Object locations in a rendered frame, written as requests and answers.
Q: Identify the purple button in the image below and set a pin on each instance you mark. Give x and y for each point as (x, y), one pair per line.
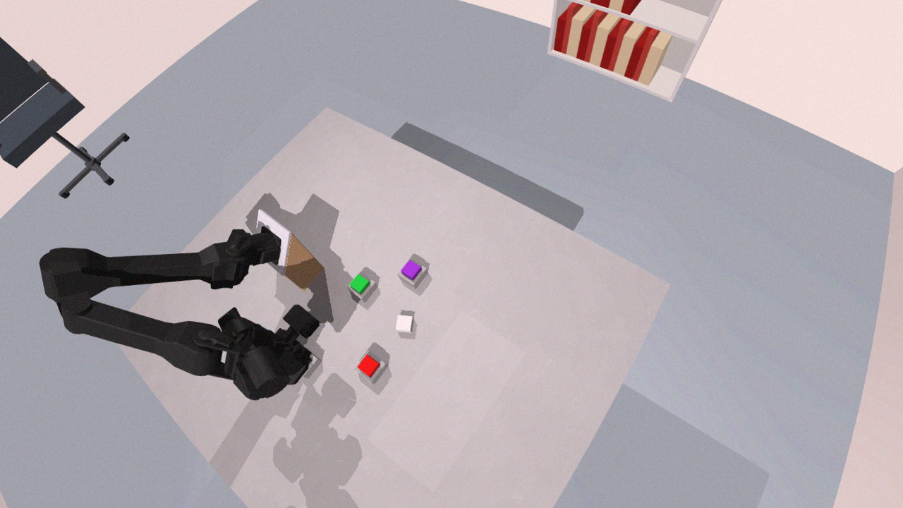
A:
(412, 273)

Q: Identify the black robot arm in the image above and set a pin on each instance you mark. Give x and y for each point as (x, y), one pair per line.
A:
(72, 276)

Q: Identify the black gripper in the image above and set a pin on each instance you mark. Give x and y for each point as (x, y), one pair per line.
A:
(301, 323)

